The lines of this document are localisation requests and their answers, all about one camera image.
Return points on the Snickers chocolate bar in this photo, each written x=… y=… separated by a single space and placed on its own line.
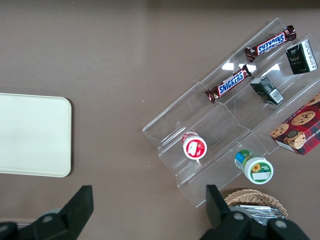
x=230 y=83
x=271 y=43

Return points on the light wicker basket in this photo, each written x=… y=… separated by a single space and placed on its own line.
x=250 y=197

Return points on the black box with white top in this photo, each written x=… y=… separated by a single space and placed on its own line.
x=300 y=58

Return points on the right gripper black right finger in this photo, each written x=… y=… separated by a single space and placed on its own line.
x=222 y=217

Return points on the red lidded yogurt cup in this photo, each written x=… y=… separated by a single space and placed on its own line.
x=195 y=148

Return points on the dark green drink carton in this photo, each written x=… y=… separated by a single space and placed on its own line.
x=266 y=90

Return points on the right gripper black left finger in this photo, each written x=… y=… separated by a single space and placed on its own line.
x=72 y=215

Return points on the red tartan cookie box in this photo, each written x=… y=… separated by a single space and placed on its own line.
x=300 y=132

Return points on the aluminium foil container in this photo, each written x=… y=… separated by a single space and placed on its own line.
x=260 y=211

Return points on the clear acrylic stepped display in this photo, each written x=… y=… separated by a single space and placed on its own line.
x=220 y=120

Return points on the green sunflower lidded cup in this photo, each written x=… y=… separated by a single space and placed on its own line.
x=257 y=171

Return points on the cream plastic tray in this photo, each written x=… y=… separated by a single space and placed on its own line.
x=35 y=135

